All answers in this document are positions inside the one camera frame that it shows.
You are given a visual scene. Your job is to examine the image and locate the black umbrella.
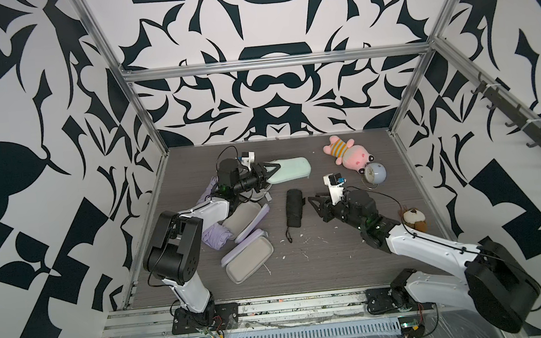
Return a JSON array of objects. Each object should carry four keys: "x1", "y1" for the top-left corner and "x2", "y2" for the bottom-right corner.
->
[{"x1": 285, "y1": 189, "x2": 306, "y2": 243}]

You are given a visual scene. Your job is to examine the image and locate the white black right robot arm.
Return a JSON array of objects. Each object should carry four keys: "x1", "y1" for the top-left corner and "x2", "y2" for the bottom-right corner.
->
[{"x1": 308, "y1": 190, "x2": 541, "y2": 334}]

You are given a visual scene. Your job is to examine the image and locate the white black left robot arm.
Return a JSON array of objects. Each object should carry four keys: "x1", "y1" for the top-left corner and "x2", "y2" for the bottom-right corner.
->
[{"x1": 143, "y1": 152, "x2": 281, "y2": 328}]

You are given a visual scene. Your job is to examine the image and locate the lavender folded umbrella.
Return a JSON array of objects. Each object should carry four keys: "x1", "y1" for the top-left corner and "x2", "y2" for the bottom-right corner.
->
[{"x1": 197, "y1": 176, "x2": 233, "y2": 250}]

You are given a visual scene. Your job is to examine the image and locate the lavender open umbrella case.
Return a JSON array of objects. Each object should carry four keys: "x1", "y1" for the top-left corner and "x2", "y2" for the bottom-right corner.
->
[{"x1": 221, "y1": 229, "x2": 274, "y2": 284}]

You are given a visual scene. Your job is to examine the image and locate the blue round alarm clock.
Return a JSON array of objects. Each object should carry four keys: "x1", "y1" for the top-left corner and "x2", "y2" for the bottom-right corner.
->
[{"x1": 359, "y1": 162, "x2": 387, "y2": 189}]

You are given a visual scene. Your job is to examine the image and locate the pink plush pig toy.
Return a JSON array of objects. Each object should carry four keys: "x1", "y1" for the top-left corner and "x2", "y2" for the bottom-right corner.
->
[{"x1": 323, "y1": 135, "x2": 375, "y2": 174}]

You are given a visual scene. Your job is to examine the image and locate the brown white plush dog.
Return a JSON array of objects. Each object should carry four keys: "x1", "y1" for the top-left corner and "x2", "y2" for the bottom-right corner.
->
[{"x1": 398, "y1": 207, "x2": 428, "y2": 233}]

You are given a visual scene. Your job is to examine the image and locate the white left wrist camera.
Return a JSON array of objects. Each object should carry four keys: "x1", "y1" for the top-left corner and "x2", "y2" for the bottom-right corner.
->
[{"x1": 237, "y1": 151, "x2": 256, "y2": 171}]

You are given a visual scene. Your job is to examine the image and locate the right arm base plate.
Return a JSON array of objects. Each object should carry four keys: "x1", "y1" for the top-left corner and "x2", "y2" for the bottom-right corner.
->
[{"x1": 365, "y1": 286, "x2": 414, "y2": 316}]

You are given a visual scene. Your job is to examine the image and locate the white perforated cable tray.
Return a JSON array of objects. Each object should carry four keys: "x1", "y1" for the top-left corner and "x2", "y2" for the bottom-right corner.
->
[{"x1": 226, "y1": 318, "x2": 401, "y2": 338}]

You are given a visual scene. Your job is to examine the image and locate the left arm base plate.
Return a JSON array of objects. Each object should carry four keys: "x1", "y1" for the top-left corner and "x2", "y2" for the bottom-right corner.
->
[{"x1": 172, "y1": 302, "x2": 239, "y2": 335}]

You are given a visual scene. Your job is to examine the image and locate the aluminium cage frame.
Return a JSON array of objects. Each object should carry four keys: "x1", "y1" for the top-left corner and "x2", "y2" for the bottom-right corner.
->
[{"x1": 78, "y1": 0, "x2": 541, "y2": 282}]

